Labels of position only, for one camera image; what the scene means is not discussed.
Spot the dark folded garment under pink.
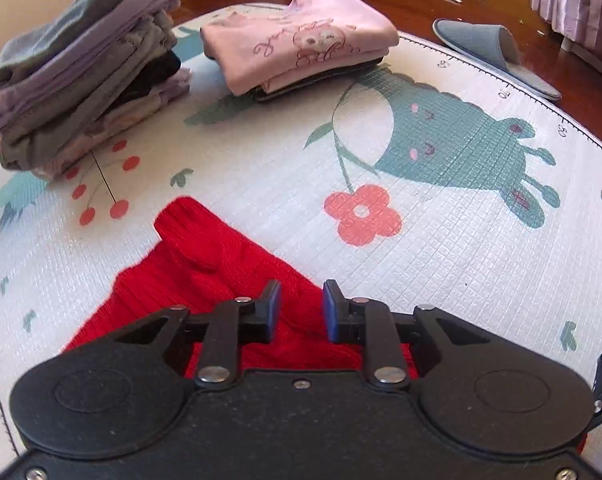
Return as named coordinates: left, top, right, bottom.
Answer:
left=249, top=58, right=383, bottom=103

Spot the cartoon animal play mat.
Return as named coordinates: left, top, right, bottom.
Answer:
left=0, top=20, right=602, bottom=471

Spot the pink folded bunny sweatshirt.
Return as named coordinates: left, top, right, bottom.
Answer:
left=200, top=0, right=399, bottom=96

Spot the grey folded clothes stack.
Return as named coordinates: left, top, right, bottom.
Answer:
left=0, top=0, right=186, bottom=171

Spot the red knit sweater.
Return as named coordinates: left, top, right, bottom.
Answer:
left=60, top=195, right=590, bottom=453

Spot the grey blue slipper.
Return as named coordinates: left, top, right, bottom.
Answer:
left=432, top=20, right=562, bottom=102

